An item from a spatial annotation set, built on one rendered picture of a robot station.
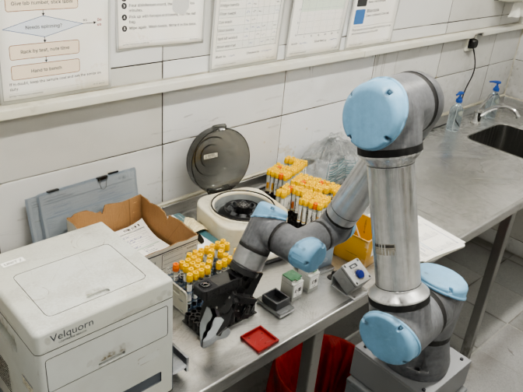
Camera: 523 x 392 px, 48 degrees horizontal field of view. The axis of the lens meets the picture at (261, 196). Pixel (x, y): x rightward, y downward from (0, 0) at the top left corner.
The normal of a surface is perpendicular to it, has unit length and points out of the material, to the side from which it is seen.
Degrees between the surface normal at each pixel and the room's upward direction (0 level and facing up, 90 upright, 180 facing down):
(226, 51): 93
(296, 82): 90
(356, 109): 81
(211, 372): 0
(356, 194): 97
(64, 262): 0
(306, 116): 90
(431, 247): 1
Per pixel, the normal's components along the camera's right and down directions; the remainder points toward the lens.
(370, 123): -0.68, 0.14
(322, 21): 0.67, 0.42
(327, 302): 0.08, -0.88
